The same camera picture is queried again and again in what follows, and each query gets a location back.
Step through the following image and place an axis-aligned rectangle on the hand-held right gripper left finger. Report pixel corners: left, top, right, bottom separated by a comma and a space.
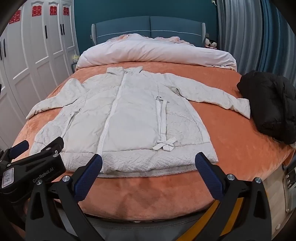
25, 153, 104, 241

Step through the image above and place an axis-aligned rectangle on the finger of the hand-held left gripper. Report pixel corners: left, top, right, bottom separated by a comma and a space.
0, 140, 29, 163
30, 136, 65, 163

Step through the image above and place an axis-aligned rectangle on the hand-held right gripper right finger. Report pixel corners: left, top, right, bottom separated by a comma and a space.
195, 152, 272, 241

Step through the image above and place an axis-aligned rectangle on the white quilted jacket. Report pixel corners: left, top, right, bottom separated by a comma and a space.
25, 66, 251, 174

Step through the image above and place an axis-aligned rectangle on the orange bed blanket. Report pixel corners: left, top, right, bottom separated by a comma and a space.
11, 61, 295, 220

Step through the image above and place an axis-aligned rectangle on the white wardrobe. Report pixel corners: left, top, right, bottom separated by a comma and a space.
0, 0, 78, 144

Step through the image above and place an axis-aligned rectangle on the black puffer jacket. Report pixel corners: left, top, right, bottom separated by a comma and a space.
236, 70, 296, 145

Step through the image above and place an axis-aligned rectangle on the pale pink duvet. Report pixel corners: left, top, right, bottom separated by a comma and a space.
76, 33, 238, 71

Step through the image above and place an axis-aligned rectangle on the pink fluffy blanket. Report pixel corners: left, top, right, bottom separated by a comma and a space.
113, 34, 193, 46

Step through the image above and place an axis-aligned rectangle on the blue bed headboard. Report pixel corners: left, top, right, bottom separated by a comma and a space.
91, 16, 206, 45

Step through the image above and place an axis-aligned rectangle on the grey and blue curtain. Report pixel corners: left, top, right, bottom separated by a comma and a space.
216, 0, 296, 78

